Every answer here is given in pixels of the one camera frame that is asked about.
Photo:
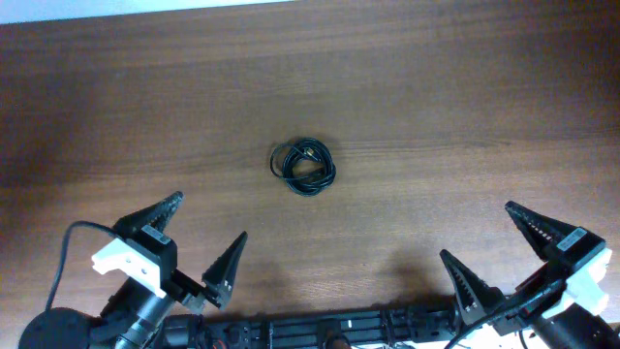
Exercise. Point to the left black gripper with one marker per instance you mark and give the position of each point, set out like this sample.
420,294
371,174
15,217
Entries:
181,279

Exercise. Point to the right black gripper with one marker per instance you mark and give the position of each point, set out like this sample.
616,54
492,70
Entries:
525,298

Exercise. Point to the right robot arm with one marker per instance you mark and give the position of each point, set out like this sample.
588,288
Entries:
573,328

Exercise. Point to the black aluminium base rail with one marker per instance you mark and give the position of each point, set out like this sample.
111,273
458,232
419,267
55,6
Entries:
388,327

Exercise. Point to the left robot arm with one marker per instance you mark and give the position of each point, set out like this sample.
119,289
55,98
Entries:
158,306

